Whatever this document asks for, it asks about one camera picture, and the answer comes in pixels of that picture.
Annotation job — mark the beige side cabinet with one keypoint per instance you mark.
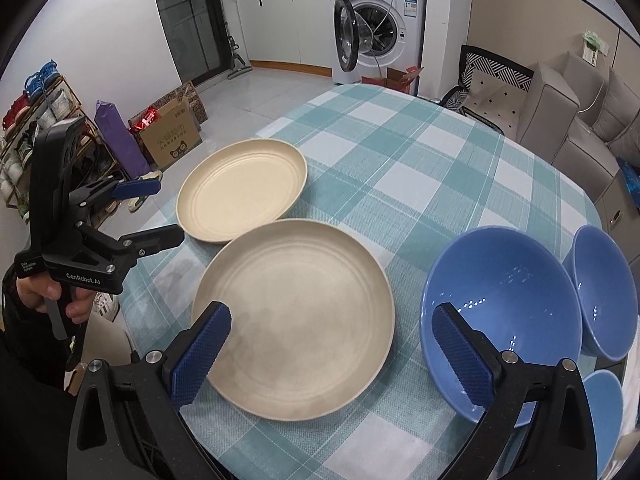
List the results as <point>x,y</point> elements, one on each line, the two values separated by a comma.
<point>612,210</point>

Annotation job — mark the green white wall holder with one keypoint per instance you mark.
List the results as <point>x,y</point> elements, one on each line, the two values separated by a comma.
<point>592,42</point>

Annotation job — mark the brown cardboard box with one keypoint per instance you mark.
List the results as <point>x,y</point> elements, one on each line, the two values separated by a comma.
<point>170,140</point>

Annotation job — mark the black framed glass door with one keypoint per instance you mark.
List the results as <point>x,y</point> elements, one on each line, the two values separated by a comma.
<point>185,20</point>

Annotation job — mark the person's left forearm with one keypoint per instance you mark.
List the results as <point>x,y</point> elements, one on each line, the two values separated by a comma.
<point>30,410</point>

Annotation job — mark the blue plastic bag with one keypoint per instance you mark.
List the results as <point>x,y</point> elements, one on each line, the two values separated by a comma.
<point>631,180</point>

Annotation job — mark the person's left hand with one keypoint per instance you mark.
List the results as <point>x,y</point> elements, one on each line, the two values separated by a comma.
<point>35,287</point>

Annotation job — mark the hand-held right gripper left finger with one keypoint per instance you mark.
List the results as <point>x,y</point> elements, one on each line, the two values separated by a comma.
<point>200,355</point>

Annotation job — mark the grey cushion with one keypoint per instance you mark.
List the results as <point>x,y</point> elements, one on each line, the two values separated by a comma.
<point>631,142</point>
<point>620,102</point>

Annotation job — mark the white kitchen counter cabinets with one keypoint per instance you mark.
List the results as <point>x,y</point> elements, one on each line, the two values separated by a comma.
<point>280,25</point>

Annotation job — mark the red cardboard box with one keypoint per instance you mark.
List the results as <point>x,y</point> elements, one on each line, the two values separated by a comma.
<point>400,77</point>

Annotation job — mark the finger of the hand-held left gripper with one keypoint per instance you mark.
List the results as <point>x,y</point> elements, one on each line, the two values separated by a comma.
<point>155,239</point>
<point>137,188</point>

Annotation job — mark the beige plate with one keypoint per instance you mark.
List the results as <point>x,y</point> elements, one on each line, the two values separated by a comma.
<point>300,310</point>
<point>240,190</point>

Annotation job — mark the grey sofa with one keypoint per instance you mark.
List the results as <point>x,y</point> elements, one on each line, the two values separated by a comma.
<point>545,105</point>

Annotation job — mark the black patterned chair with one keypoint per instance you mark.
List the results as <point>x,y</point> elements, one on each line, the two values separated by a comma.
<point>492,97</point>

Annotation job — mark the stick vacuum cleaner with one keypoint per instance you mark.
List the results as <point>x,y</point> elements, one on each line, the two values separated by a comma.
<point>239,65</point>

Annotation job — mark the teal checked tablecloth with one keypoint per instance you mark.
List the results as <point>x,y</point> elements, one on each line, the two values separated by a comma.
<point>400,170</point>

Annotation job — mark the light blue bowl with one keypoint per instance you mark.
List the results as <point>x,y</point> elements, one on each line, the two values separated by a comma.
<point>607,410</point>

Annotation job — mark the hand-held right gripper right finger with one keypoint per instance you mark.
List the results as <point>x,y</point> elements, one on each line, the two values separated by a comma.
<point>465,355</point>

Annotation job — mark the purple bag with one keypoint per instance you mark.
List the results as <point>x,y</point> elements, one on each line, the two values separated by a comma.
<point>120,145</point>

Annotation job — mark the white washing machine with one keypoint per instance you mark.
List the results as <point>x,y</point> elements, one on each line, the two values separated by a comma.
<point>400,5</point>

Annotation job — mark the shoe rack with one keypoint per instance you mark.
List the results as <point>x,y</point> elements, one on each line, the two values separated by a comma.
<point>50,105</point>

